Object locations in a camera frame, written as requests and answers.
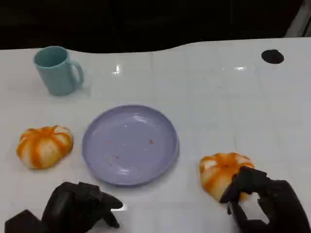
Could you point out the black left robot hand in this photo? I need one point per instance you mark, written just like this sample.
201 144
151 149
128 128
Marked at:
70 208

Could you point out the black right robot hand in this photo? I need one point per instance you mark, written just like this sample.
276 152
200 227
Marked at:
269 204

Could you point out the lilac plate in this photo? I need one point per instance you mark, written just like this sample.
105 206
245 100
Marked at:
130 145

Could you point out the pale green mug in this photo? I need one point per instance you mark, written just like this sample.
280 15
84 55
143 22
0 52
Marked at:
57 70

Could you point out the white table leg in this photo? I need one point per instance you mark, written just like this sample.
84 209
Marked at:
298 20

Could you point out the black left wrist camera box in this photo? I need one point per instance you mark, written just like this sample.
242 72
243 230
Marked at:
20 222

